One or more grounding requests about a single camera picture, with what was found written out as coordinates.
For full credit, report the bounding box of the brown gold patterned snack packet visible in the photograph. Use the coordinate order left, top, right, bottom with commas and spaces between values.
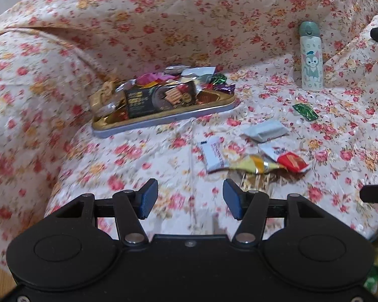
240, 172, 296, 196

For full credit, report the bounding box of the yellow grey snack packet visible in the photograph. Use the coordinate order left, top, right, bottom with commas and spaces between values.
229, 154, 286, 175

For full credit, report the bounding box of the red white hawthorn snack packet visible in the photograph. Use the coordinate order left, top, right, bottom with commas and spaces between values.
259, 142, 310, 173

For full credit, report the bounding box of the grey white wafer packet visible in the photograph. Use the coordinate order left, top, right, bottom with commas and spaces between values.
244, 120, 289, 142

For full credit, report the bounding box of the white clear snack packet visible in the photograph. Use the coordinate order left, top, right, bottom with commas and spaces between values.
198, 137, 229, 173

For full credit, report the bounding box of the floral sofa cover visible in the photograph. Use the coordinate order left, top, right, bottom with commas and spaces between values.
0, 0, 378, 266

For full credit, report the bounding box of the small green candy packet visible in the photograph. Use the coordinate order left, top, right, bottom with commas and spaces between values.
292, 104, 319, 121

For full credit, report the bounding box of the black biscuit packet in tray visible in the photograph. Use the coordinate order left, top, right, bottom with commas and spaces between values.
125, 81, 197, 119

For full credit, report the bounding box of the gold blue snack tray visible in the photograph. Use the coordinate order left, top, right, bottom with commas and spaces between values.
89, 65, 239, 138

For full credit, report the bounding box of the purple foil candy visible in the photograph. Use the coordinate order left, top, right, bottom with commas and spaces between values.
213, 83, 235, 95

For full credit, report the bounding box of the pink candy wrapper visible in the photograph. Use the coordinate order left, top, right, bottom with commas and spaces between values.
136, 72, 174, 87

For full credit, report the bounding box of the green foil candy in tray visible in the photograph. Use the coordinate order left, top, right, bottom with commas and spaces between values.
209, 73, 227, 85

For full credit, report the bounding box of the white cat print bottle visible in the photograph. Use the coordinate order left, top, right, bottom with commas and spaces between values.
299, 21, 324, 91

